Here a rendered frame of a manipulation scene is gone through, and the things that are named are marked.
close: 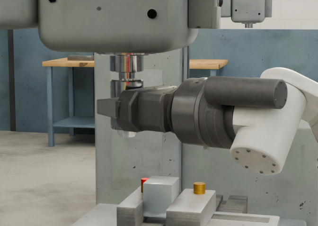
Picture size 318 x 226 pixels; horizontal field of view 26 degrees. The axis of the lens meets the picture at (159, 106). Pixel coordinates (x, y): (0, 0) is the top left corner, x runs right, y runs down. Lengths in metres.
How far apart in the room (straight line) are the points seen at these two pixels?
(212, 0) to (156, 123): 0.18
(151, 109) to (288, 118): 0.18
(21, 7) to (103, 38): 0.11
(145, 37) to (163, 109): 0.10
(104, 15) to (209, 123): 0.19
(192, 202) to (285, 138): 0.43
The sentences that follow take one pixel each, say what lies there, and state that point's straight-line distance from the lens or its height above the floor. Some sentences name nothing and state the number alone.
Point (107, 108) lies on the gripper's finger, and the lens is 0.96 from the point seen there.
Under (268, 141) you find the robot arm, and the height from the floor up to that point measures 1.22.
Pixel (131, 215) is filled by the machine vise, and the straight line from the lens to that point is 1.18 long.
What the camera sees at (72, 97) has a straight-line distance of 7.74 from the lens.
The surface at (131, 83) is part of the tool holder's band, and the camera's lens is 0.95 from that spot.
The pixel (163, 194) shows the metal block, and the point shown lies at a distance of 1.21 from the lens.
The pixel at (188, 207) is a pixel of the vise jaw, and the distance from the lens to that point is 1.18.
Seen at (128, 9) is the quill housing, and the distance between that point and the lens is 0.87.
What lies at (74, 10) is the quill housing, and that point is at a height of 1.36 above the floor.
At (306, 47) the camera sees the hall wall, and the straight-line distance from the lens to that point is 7.43.
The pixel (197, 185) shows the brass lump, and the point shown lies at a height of 1.05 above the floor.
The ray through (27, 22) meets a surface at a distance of 0.91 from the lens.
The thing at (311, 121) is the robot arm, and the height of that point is 1.22.
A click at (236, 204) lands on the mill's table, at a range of 1.61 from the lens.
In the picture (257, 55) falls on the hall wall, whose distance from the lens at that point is 7.46.
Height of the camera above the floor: 1.36
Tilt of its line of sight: 8 degrees down
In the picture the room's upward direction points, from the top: straight up
